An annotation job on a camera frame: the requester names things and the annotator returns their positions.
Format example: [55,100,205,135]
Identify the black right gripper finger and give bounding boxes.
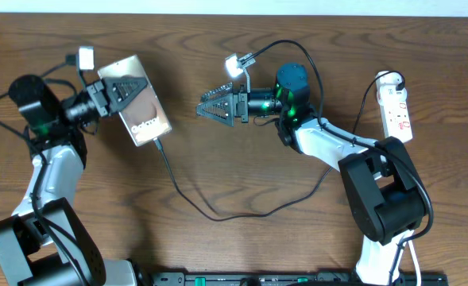
[200,83,233,102]
[195,94,234,127]

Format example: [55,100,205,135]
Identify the Galaxy S25 Ultra smartphone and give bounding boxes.
[98,55,172,147]

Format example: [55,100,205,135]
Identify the black charger cable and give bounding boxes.
[153,70,407,222]

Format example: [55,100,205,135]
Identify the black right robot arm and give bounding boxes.
[196,63,433,285]

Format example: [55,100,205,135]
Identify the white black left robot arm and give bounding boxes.
[0,75,153,285]

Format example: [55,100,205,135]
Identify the white power strip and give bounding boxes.
[375,71,413,143]

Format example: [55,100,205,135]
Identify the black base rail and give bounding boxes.
[137,270,449,286]

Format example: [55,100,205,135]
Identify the white power strip cord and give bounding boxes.
[404,234,423,286]

